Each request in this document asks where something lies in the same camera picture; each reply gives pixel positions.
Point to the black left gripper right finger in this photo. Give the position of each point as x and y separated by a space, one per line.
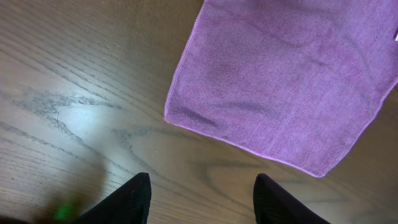
274 205

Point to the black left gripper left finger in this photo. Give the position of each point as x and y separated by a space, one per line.
129 204

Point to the purple microfiber cloth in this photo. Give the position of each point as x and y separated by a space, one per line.
296 82

